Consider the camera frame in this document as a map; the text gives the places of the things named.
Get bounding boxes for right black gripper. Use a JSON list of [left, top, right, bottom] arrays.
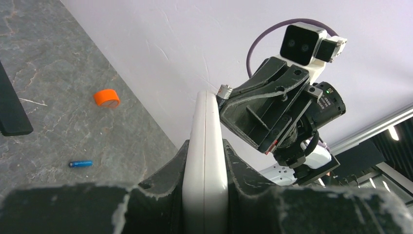
[[219, 57, 322, 154]]

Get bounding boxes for white remote control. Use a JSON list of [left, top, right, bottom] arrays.
[[182, 91, 229, 234]]

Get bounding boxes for orange tape roll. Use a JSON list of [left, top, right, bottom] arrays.
[[93, 89, 121, 108]]

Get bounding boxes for black remote control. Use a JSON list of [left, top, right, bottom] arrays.
[[0, 65, 34, 137]]

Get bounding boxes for blue battery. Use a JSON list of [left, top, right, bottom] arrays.
[[68, 160, 93, 168]]

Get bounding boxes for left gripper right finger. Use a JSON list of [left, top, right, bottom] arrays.
[[223, 140, 413, 234]]

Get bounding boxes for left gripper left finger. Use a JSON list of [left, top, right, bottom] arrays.
[[0, 141, 189, 234]]

